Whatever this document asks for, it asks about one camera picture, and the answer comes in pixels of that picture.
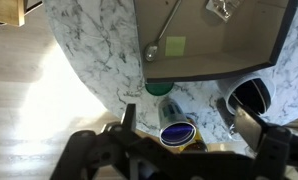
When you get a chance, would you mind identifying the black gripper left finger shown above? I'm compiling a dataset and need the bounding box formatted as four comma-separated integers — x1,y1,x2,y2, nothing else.
122,104,136,132

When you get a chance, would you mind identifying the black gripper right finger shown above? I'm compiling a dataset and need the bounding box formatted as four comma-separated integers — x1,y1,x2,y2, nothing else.
234,106,268,152

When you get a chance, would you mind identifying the brown bottle yellow lid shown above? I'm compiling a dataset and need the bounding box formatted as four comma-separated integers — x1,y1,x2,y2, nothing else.
179,118,208,152

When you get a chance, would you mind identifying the green lid container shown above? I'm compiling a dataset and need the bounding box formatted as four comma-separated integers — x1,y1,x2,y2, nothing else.
145,83,174,96

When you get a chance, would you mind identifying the blue cardboard box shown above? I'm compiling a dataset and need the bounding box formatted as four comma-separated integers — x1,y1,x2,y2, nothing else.
134,0,298,83

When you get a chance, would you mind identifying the blue rimmed cup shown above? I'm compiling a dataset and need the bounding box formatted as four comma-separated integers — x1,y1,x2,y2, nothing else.
158,98,196,147

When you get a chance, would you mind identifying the metal spoon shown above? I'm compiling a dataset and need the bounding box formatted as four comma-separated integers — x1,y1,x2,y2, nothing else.
144,0,182,62

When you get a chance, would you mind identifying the round marble table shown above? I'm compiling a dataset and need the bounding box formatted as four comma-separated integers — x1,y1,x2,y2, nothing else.
44,0,298,143

